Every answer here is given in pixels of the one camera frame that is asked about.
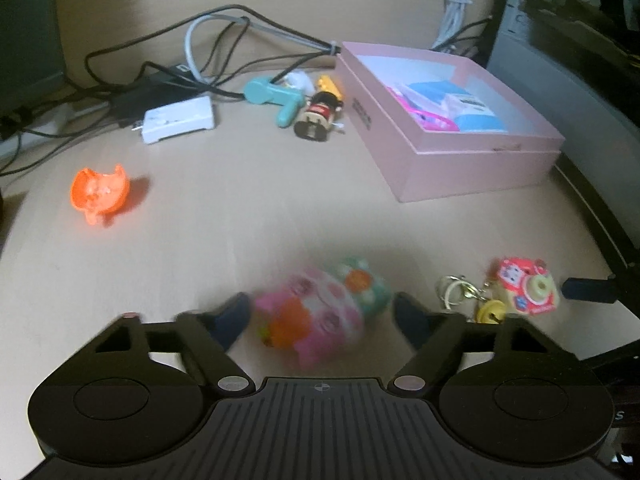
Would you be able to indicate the pink cardboard box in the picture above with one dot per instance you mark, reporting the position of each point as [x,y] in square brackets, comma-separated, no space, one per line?
[450,160]

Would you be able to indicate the black power adapter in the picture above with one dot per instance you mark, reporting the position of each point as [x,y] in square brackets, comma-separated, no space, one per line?
[140,97]

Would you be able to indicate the yellow toy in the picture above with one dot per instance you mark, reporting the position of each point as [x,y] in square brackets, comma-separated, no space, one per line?
[330,87]

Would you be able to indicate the teal hand-held fan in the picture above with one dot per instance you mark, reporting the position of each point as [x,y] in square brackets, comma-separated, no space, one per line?
[272,95]

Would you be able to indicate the yellow bell charm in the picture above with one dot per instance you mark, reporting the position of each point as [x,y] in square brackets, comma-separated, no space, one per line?
[490,311]

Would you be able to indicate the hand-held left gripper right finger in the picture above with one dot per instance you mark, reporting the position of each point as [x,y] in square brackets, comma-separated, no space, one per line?
[411,316]

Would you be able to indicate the computer case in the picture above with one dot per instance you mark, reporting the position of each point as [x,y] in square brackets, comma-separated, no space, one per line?
[555,45]

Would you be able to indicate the pink plush toy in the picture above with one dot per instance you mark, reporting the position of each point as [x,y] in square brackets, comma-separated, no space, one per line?
[310,315]

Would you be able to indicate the orange plastic toy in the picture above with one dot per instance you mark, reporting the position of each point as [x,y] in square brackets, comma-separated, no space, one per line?
[97,192]

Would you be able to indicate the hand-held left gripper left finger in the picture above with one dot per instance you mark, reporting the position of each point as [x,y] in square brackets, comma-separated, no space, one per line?
[231,321]

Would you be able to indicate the blue packet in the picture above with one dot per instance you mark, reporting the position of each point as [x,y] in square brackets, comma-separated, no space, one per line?
[465,105]

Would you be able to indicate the green floral plush toy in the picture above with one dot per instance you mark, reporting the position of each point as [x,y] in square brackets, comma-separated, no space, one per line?
[367,285]

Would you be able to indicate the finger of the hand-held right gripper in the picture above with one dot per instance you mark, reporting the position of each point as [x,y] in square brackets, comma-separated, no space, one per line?
[590,289]

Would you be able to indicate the metal key rings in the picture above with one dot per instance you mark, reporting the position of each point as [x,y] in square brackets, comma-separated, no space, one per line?
[455,290]

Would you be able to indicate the pink packet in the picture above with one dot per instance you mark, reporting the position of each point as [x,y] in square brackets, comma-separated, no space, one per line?
[425,110]

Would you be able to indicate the dark monitor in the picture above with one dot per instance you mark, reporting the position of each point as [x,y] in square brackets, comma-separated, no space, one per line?
[27,35]

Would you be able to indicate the white power adapter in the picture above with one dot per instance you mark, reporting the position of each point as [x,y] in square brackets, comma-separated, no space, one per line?
[177,119]

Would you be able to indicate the wooden doll figure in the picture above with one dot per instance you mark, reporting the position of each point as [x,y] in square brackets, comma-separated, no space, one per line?
[320,116]

